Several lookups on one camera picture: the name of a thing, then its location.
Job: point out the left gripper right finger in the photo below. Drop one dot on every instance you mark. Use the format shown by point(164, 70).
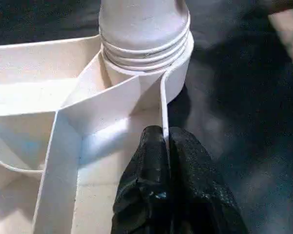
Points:
point(200, 195)

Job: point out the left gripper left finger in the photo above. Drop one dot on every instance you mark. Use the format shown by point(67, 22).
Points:
point(146, 187)

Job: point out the white plastic table top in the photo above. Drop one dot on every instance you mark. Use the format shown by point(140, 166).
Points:
point(27, 85)

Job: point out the white plastic table leg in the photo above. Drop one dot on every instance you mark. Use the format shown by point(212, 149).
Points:
point(144, 31)

